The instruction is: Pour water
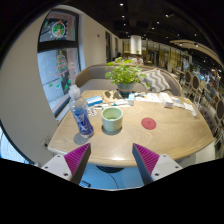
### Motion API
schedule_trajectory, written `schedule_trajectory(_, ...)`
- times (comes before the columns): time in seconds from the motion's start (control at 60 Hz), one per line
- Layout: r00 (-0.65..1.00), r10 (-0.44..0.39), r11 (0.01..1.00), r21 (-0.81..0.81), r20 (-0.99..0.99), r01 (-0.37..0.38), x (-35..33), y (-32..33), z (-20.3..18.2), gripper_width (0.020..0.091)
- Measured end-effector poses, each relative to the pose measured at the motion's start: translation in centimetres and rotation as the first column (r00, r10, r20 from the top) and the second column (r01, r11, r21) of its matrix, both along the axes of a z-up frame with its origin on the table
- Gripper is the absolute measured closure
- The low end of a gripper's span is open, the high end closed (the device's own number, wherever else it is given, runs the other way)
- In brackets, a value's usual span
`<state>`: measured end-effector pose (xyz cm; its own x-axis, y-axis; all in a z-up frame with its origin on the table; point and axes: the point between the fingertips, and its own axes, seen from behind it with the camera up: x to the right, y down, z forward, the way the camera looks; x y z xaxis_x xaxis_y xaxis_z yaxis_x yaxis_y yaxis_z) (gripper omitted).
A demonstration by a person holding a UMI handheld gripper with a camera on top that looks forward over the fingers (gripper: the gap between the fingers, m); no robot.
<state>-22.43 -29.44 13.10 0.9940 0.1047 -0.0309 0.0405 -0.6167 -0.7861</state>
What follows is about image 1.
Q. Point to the white teal tube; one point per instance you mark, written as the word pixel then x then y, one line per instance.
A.
pixel 120 103

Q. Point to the group of dining chairs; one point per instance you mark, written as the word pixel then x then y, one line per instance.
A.
pixel 195 83

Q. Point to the grey tufted armchair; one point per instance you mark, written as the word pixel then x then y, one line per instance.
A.
pixel 208 120

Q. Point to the small blue white box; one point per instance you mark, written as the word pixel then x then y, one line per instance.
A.
pixel 94 100

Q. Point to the pale green mug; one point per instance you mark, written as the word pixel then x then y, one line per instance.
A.
pixel 112 121

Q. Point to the person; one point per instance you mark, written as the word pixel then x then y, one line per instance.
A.
pixel 137 60

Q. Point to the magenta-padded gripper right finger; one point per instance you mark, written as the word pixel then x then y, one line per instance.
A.
pixel 163 166

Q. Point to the pill blister pack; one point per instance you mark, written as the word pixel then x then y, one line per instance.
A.
pixel 92 111

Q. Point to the white printed paper sheet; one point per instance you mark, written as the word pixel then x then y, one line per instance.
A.
pixel 149 97

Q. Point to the group of ceiling lights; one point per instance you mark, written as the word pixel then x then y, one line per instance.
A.
pixel 160 20

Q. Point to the clear blue-label drink bottle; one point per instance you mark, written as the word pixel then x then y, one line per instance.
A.
pixel 81 118

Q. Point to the clear plastic cup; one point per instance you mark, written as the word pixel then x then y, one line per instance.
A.
pixel 194 110

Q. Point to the grey zigzag cushion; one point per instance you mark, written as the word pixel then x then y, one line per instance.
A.
pixel 156 80

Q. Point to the white orange carton box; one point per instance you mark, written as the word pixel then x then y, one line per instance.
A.
pixel 165 99

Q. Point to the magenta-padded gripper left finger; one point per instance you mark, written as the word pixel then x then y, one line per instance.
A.
pixel 60 165

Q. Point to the flat round red coaster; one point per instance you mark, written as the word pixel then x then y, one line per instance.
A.
pixel 148 123

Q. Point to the small light blue box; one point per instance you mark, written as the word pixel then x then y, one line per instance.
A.
pixel 131 99

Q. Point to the green potted plant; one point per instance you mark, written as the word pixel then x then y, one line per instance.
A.
pixel 125 75

